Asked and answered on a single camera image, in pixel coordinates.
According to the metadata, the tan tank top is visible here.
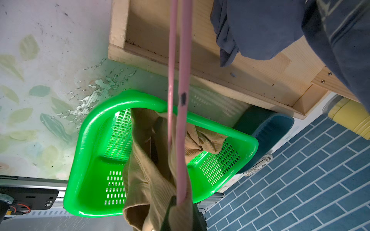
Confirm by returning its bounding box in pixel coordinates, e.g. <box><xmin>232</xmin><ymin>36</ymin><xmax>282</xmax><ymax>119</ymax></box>
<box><xmin>122</xmin><ymin>107</ymin><xmax>228</xmax><ymax>231</ymax></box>

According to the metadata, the pink wire hanger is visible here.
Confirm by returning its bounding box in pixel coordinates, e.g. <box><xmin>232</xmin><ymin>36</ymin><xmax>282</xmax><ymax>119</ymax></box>
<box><xmin>167</xmin><ymin>1</ymin><xmax>193</xmax><ymax>206</ymax></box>

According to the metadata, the dark grey tank top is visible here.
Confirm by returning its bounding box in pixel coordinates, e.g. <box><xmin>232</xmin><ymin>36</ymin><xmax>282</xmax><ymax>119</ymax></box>
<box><xmin>210</xmin><ymin>1</ymin><xmax>370</xmax><ymax>109</ymax></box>

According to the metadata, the dark teal plastic bin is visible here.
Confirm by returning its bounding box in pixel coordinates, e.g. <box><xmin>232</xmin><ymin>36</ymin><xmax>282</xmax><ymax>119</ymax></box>
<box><xmin>233</xmin><ymin>106</ymin><xmax>294</xmax><ymax>174</ymax></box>

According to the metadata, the wooden clothes rack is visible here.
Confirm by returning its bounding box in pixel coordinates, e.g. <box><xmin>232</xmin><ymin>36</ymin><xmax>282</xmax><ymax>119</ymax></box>
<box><xmin>108</xmin><ymin>1</ymin><xmax>356</xmax><ymax>119</ymax></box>

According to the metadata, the green plastic basket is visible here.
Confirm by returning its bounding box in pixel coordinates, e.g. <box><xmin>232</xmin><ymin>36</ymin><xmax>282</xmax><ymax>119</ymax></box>
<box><xmin>64</xmin><ymin>90</ymin><xmax>258</xmax><ymax>218</ymax></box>

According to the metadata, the floral table mat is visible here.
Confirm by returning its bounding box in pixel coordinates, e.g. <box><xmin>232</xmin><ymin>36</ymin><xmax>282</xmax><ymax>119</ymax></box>
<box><xmin>1</xmin><ymin>1</ymin><xmax>168</xmax><ymax>180</ymax></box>

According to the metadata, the yellow pen cup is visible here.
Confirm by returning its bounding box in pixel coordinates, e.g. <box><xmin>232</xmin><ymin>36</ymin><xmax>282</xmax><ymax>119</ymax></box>
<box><xmin>322</xmin><ymin>95</ymin><xmax>370</xmax><ymax>140</ymax></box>

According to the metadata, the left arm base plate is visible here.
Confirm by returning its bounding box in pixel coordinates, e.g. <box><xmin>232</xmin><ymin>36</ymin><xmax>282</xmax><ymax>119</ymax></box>
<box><xmin>1</xmin><ymin>186</ymin><xmax>59</xmax><ymax>211</ymax></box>

